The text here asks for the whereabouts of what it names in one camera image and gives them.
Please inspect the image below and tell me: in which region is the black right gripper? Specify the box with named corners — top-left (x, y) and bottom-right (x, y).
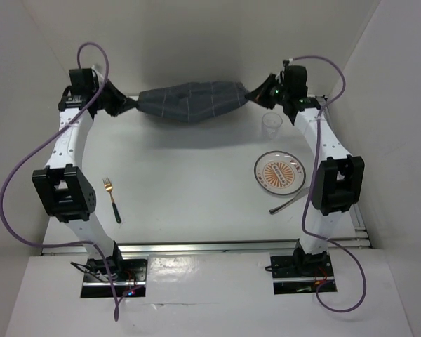
top-left (246, 73), bottom-right (290, 110)

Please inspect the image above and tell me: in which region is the clear plastic cup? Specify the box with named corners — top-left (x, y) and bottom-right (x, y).
top-left (262, 112), bottom-right (283, 140)

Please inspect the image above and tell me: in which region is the dark grey checked cloth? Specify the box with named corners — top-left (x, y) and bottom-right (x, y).
top-left (136, 81), bottom-right (248, 124)

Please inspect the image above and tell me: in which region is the plate with orange sunburst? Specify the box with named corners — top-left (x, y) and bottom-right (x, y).
top-left (253, 151), bottom-right (306, 196)

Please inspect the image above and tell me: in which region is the gold fork green handle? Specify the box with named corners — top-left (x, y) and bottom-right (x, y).
top-left (103, 178), bottom-right (122, 224)

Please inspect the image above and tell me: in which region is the silver knife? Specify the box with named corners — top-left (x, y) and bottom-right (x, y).
top-left (269, 187), bottom-right (310, 215)

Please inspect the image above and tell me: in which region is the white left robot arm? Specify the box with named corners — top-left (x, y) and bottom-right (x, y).
top-left (32, 68), bottom-right (138, 280)

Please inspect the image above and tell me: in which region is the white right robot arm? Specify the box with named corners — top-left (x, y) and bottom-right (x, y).
top-left (246, 60), bottom-right (365, 276)

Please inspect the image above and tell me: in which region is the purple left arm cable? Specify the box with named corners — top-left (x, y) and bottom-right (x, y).
top-left (0, 42), bottom-right (134, 322)

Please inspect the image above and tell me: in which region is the aluminium front rail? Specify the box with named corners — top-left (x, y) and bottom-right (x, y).
top-left (41, 237), bottom-right (371, 256)

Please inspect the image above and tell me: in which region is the aluminium rail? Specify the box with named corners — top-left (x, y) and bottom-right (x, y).
top-left (316, 95), bottom-right (370, 242)
top-left (41, 237), bottom-right (371, 256)

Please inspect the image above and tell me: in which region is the aluminium right side rail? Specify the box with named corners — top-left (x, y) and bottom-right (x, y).
top-left (316, 95), bottom-right (370, 242)

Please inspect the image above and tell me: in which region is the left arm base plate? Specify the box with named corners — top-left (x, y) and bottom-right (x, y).
top-left (71, 257), bottom-right (148, 299)

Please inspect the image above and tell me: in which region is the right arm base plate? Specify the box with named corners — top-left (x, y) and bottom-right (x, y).
top-left (265, 253), bottom-right (338, 295)

